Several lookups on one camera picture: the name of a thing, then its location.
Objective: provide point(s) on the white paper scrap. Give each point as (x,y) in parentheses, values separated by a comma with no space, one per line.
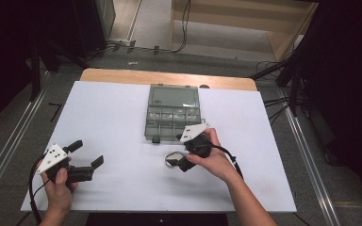
(133,63)

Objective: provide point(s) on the black panel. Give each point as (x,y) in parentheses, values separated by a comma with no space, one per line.
(157,219)

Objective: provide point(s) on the person's left hand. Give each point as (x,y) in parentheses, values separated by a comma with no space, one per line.
(58,197)

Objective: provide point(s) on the black metal stand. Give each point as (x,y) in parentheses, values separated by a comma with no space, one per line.
(292,81)
(36,72)

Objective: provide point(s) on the light wooden cabinet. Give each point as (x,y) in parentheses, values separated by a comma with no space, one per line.
(232,19)

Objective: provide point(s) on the grey transparent compartment storage box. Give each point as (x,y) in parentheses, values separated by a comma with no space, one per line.
(172,100)

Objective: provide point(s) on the wooden table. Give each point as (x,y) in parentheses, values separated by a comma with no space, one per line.
(122,77)

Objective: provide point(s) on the metal floor rail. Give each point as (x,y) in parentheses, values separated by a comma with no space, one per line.
(311,163)
(9,150)

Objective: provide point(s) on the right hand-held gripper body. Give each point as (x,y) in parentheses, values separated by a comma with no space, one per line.
(193,132)

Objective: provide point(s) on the white table cover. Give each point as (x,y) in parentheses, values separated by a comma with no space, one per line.
(113,125)

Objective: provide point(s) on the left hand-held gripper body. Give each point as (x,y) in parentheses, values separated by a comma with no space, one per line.
(53,158)

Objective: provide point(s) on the person's right hand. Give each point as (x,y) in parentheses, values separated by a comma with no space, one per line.
(217,163)

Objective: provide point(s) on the black curtain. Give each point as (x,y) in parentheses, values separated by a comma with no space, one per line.
(12,47)
(342,78)

